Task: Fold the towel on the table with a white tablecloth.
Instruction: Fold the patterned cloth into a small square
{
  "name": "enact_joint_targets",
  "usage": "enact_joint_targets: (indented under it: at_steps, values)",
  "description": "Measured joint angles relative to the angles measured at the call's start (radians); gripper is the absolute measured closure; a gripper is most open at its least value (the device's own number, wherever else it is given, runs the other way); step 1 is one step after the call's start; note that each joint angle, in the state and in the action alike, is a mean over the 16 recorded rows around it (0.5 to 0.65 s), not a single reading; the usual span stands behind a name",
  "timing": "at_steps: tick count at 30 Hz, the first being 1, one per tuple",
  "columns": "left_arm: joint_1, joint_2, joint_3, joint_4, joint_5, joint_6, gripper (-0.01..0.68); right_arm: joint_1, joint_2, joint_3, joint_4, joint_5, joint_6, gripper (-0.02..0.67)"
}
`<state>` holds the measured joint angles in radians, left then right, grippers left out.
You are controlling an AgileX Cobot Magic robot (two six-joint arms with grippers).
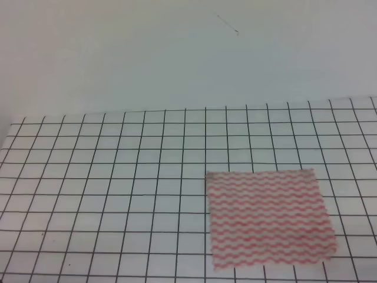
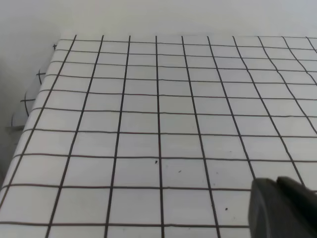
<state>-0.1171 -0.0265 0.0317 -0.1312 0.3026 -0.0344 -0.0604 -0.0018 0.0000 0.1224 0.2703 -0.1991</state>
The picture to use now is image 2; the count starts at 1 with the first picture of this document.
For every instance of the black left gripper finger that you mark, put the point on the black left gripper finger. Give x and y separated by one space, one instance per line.
282 209

